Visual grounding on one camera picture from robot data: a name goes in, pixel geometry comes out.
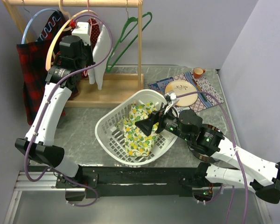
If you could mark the orange cup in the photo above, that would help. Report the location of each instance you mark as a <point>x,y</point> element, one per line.
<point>198,72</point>

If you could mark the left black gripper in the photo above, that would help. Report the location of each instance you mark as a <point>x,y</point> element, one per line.
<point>88,48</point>

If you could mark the white cloth garment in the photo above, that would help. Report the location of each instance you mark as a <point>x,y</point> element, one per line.
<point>101,53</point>

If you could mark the dark rimmed plate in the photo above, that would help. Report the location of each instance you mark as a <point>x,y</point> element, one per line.
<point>200,157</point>

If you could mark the red black plaid skirt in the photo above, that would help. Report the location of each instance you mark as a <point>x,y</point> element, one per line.
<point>32,56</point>

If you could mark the green chopstick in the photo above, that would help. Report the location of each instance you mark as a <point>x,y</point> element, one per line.
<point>197,86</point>

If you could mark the patterned placemat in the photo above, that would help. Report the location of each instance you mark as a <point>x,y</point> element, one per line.
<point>203,83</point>

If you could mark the white laundry basket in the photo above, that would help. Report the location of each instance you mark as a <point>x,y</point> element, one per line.
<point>112,139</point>

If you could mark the lemon print garment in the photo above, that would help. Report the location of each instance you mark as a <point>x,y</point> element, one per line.
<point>136,143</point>

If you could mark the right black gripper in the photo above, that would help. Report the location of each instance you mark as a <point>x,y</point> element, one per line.
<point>146,124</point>

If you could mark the light blue hanger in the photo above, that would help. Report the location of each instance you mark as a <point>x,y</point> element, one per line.
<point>46,30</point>

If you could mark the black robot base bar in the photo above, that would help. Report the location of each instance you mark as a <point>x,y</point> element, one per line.
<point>124,181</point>

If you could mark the beige floral plate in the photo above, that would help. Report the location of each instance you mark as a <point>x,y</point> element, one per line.
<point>181,87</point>

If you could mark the wooden clothes rack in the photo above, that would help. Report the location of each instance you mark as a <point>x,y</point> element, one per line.
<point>116,87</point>

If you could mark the red polka dot garment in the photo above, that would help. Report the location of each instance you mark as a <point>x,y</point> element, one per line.
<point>94,31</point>

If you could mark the light wooden hanger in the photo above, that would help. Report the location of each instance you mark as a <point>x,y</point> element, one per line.
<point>65,25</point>

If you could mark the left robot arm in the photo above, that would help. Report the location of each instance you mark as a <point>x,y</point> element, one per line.
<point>62,78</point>

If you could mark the aluminium rail frame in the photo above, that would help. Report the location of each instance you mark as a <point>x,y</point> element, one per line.
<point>46,183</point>

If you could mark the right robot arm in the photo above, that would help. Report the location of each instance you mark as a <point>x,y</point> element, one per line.
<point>258,175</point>

